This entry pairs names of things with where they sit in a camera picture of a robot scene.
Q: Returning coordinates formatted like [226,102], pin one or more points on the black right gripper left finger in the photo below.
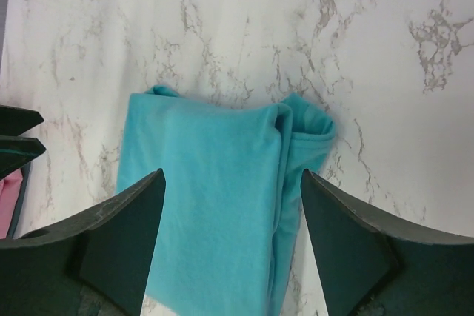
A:
[95,262]

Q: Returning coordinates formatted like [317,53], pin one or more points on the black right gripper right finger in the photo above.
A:
[371,262]

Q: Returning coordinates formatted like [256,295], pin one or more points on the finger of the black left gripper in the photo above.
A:
[18,151]
[15,121]

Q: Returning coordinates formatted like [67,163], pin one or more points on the teal t shirt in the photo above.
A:
[232,202]

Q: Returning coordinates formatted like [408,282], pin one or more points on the folded pink t shirt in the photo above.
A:
[10,189]

